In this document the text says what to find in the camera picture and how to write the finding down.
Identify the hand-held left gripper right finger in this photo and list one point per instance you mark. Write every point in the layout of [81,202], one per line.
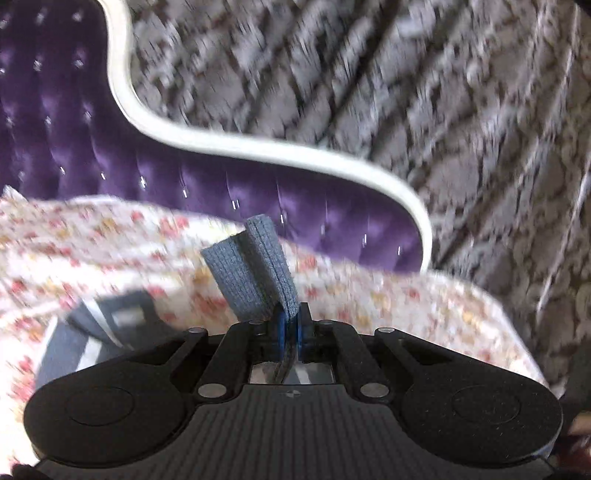
[304,333]

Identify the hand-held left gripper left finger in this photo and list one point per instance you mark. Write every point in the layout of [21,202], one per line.
[276,333]

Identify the grey white striped sock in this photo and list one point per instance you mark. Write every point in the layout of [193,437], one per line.
[272,267]

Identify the floral bed sheet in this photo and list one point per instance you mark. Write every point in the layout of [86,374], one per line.
[152,258]

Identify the grey patterned curtain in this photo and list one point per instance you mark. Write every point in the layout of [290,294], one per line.
[415,115]

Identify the purple tufted headboard white frame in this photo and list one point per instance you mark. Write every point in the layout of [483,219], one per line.
[55,129]

